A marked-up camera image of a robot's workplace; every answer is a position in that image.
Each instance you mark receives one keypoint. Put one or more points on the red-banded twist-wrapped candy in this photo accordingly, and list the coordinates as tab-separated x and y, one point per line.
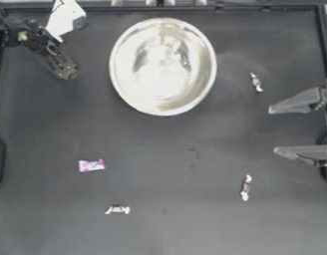
247	187
256	81

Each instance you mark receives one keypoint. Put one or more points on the purple candy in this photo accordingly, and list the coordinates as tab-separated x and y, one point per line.
91	165

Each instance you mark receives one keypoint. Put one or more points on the steel bowl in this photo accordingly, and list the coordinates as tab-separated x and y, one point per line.
162	89

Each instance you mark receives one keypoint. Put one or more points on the black and white candy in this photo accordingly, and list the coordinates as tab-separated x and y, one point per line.
125	210

